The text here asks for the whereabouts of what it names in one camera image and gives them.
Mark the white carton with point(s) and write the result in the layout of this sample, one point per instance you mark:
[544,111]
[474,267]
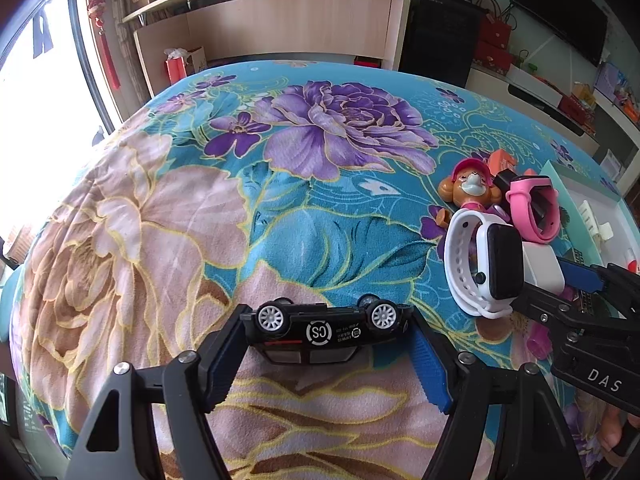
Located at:
[611,164]

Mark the red paper bag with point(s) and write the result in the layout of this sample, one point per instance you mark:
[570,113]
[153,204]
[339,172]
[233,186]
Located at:
[175,67]

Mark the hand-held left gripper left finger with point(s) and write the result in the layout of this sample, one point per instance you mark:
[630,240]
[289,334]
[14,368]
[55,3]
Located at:
[220,362]

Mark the white flat box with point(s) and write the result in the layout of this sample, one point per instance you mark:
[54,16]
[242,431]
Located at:
[535,82]

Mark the black power adapter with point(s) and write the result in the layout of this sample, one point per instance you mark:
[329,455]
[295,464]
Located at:
[504,179]

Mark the pink smartwatch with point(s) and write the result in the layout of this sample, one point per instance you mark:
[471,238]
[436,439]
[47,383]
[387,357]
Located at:
[520,195]

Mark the red gift box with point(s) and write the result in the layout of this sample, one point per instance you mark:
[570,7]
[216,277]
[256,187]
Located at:
[492,57]

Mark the white hair clip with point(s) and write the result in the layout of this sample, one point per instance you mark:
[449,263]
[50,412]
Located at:
[587,212]

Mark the white television stand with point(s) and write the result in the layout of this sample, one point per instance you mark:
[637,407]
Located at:
[530,105]

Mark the black flat television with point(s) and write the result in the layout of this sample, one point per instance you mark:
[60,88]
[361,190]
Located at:
[565,5]

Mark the black water dispenser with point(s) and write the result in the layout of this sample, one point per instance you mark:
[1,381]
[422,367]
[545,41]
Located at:
[440,35]

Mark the red gift bag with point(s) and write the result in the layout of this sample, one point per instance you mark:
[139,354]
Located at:
[495,27]

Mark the white box with teal rim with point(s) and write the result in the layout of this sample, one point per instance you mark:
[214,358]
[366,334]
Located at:
[575,187]

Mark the purple desk calendar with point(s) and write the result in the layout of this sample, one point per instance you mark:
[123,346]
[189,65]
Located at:
[612,82]

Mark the person's right hand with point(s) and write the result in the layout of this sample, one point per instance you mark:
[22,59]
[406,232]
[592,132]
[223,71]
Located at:
[610,430]

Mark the white smartwatch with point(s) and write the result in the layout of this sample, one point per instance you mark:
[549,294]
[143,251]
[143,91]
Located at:
[462,260]

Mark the pink puppy toy figure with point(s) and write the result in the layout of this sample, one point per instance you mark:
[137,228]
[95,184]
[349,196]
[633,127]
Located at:
[472,182]

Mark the white charger adapter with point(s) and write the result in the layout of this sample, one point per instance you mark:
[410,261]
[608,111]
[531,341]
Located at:
[542,265]

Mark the black toy car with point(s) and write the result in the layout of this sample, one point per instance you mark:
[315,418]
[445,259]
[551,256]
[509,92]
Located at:
[325,332]

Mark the red patterned box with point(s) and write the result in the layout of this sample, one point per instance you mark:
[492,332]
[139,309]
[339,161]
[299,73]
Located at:
[575,110]

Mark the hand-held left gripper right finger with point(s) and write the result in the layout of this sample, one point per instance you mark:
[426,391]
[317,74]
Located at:
[432,372]

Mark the red hanging knot ornament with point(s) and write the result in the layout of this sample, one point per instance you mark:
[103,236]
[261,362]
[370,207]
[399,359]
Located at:
[97,10]

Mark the wooden wall shelf unit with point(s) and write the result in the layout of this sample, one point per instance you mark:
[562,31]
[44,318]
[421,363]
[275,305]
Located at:
[280,30]

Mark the floral blanket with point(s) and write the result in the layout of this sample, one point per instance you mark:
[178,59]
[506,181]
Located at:
[250,210]

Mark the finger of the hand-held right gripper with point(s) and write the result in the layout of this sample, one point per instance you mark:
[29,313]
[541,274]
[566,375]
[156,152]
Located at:
[580,275]
[545,307]

